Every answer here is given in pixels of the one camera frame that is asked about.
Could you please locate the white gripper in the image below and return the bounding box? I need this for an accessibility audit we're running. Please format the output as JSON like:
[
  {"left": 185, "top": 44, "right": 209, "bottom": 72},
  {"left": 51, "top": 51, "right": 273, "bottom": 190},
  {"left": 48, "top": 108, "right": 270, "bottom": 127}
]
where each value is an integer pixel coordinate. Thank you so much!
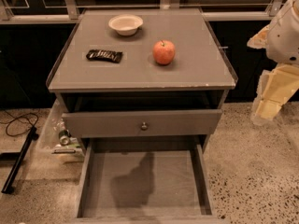
[{"left": 247, "top": 0, "right": 299, "bottom": 125}]

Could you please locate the red apple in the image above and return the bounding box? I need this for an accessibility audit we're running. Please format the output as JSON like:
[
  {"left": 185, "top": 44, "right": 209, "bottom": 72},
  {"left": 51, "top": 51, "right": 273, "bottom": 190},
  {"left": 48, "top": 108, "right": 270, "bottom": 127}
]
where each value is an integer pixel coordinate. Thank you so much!
[{"left": 152, "top": 40, "right": 176, "bottom": 65}]

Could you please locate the grey drawer cabinet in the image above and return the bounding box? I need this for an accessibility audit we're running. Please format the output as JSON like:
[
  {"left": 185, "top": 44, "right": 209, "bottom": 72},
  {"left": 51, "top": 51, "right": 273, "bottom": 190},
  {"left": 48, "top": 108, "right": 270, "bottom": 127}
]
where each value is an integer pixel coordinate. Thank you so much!
[{"left": 47, "top": 8, "right": 236, "bottom": 147}]

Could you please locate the grey top drawer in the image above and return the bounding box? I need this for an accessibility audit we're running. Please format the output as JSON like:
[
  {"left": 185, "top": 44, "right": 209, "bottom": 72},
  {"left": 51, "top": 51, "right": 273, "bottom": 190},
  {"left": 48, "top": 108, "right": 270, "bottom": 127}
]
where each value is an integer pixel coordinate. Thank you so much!
[{"left": 62, "top": 109, "right": 221, "bottom": 138}]

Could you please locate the round metal drawer knob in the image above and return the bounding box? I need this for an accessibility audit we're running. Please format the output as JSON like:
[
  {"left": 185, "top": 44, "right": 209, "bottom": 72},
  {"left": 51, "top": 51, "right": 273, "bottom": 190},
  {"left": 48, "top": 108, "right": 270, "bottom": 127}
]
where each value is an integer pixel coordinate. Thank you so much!
[{"left": 140, "top": 122, "right": 149, "bottom": 131}]

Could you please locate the grey open middle drawer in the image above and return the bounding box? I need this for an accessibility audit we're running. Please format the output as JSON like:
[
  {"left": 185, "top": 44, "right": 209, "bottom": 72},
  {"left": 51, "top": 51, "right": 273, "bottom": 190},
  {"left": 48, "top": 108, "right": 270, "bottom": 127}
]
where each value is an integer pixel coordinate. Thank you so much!
[{"left": 72, "top": 138, "right": 221, "bottom": 224}]

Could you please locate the white paper bowl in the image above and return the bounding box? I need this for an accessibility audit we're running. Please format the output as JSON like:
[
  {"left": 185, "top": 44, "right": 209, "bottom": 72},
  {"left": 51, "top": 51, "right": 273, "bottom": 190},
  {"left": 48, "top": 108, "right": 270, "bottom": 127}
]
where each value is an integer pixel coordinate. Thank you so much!
[{"left": 108, "top": 14, "right": 143, "bottom": 36}]

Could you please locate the black candy bar wrapper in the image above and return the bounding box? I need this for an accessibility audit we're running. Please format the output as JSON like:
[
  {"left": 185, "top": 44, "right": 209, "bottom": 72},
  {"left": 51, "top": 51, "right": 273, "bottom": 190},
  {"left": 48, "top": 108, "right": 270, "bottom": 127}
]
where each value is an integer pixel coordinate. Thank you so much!
[{"left": 86, "top": 49, "right": 122, "bottom": 63}]

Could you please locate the green soda can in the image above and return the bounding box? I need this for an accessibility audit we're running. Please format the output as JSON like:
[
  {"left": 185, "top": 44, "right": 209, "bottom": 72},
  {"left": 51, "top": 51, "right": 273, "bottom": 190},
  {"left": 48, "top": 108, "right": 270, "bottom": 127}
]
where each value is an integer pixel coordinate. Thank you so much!
[{"left": 59, "top": 130, "right": 70, "bottom": 146}]

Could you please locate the clear plastic bin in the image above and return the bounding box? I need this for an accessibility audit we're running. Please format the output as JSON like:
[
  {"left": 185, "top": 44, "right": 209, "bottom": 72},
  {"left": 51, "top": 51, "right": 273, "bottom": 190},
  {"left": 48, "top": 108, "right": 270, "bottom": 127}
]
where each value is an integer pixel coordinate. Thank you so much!
[{"left": 36, "top": 101, "right": 83, "bottom": 160}]

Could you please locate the black floor stand bar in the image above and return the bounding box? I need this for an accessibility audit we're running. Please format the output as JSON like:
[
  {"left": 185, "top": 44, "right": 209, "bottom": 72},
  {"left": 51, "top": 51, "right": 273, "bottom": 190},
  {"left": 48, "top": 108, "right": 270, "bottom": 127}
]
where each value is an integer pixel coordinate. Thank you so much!
[{"left": 1, "top": 127, "right": 38, "bottom": 194}]

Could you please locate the metal window rail frame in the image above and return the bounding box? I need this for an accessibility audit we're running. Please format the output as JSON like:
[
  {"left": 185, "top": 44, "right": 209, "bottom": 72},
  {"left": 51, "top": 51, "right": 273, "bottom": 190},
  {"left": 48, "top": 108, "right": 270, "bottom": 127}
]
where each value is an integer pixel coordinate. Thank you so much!
[{"left": 0, "top": 0, "right": 287, "bottom": 24}]

